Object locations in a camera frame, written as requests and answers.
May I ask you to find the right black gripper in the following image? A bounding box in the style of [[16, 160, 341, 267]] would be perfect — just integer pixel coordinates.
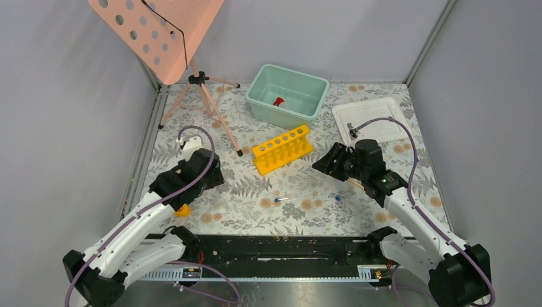
[[311, 142, 368, 182]]

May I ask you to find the yellow test tube rack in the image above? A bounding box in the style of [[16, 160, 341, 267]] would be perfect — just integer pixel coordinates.
[[252, 124, 314, 176]]

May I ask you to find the white wash bottle red cap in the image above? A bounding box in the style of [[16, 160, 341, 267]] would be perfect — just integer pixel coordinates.
[[272, 97, 292, 109]]

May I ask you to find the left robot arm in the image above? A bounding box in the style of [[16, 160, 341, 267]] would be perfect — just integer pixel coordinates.
[[62, 148, 224, 306]]

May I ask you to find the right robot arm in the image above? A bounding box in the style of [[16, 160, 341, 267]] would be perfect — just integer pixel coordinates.
[[313, 139, 492, 306]]

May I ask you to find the yellow capped bottle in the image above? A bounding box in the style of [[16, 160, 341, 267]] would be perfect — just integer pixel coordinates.
[[174, 203, 191, 217]]

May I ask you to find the white plastic bin lid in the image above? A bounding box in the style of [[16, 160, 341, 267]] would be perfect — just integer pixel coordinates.
[[332, 97, 410, 145]]

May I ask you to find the floral patterned table mat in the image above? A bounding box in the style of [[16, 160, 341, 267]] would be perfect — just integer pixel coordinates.
[[142, 84, 447, 236]]

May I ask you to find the mint green plastic bin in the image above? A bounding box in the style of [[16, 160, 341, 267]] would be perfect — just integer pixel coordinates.
[[245, 64, 330, 130]]

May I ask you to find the pink perforated music stand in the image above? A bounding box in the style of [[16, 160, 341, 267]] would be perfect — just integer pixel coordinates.
[[88, 0, 243, 155]]

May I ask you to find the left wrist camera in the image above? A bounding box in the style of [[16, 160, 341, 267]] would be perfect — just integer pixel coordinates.
[[178, 136, 203, 161]]

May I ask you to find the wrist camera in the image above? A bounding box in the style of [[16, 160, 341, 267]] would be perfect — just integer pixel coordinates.
[[178, 136, 203, 161], [349, 128, 360, 140]]

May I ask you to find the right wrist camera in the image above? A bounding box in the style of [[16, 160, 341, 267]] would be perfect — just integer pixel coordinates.
[[349, 128, 360, 140]]

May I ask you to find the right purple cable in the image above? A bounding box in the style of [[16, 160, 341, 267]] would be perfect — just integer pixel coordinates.
[[353, 117, 497, 307]]

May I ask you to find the purple cable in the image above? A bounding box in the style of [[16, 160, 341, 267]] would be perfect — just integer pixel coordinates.
[[353, 117, 497, 307], [63, 125, 217, 307]]

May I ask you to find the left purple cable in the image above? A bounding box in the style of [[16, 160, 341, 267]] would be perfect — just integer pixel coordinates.
[[63, 125, 217, 307]]

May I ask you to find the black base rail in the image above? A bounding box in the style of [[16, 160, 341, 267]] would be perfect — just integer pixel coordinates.
[[178, 234, 394, 281]]

